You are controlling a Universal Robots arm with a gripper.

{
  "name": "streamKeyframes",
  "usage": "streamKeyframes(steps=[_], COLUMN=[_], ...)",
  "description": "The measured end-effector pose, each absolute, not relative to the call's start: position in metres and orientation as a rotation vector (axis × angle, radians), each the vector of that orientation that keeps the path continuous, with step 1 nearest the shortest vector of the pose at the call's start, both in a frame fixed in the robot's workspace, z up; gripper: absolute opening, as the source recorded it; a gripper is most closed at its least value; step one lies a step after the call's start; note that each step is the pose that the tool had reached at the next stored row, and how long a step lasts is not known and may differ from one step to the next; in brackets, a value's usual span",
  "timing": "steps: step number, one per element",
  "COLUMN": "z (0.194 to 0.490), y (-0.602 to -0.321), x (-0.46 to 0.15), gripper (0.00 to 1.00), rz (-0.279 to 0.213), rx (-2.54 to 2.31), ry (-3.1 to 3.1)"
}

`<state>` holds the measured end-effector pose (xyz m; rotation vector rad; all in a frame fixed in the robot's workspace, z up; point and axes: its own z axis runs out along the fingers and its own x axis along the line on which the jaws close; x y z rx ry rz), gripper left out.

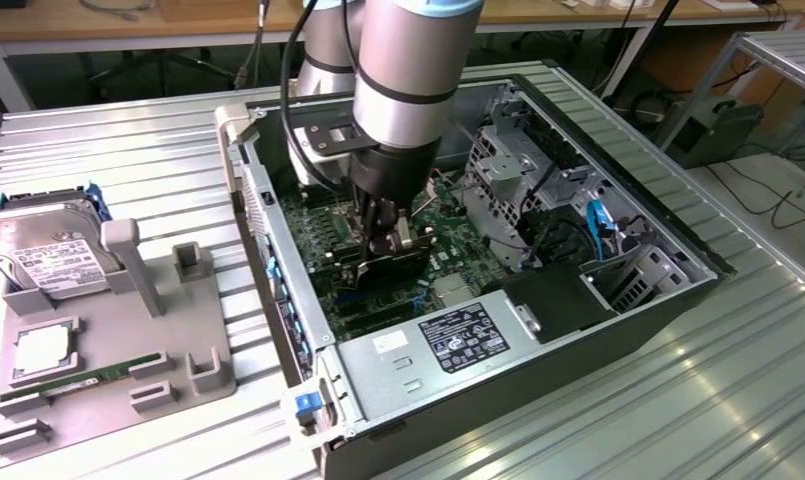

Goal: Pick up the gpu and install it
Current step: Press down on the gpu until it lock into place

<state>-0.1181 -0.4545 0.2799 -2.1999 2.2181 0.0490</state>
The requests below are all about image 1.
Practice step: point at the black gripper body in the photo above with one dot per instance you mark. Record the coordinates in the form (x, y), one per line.
(396, 170)

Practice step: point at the black graphics card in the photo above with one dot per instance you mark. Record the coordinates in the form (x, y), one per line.
(392, 272)

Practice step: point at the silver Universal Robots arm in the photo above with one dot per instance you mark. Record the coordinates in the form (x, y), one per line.
(403, 75)

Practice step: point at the green motherboard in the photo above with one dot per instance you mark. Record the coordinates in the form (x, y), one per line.
(452, 240)

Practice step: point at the small silver heatsink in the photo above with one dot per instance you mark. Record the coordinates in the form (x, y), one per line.
(457, 291)

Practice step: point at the blue expansion slot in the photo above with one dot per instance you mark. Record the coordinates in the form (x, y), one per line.
(349, 299)

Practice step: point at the silver metal disk bay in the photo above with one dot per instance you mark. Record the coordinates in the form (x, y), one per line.
(510, 175)

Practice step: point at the black plastic shroud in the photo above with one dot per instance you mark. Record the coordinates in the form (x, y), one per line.
(556, 300)

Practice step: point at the silver power supply unit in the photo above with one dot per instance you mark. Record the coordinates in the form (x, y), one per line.
(389, 370)

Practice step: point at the blue case latch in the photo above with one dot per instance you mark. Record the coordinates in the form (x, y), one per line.
(307, 405)

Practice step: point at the black chair base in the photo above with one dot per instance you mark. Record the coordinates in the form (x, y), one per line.
(169, 67)

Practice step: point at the open black PC case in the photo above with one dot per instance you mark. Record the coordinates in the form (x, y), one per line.
(643, 320)

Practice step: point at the wooden desk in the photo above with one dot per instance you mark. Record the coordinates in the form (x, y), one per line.
(176, 22)

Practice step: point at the grey parts rack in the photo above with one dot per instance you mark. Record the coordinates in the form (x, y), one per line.
(109, 350)

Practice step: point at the silver hard disk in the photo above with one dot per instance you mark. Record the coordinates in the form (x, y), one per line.
(42, 250)

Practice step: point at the black box device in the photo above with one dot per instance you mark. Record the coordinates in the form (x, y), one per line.
(716, 130)

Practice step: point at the green RAM stick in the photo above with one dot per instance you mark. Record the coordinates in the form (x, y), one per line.
(76, 382)

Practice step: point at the silver CPU chip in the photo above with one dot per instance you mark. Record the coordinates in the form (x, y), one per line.
(42, 350)

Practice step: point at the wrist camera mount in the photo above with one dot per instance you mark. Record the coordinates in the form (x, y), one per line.
(329, 140)

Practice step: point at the metal slat frame table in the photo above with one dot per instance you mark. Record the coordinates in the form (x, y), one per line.
(783, 60)

